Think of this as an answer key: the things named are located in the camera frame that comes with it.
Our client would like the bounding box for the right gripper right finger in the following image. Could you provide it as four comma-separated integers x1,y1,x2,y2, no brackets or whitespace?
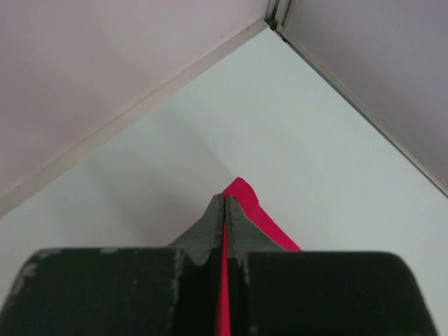
225,196,437,335

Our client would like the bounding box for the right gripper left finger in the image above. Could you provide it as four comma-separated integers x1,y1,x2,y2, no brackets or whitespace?
5,195,224,335

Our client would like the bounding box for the magenta t shirt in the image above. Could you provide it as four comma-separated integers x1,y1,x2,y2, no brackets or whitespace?
215,177,301,336

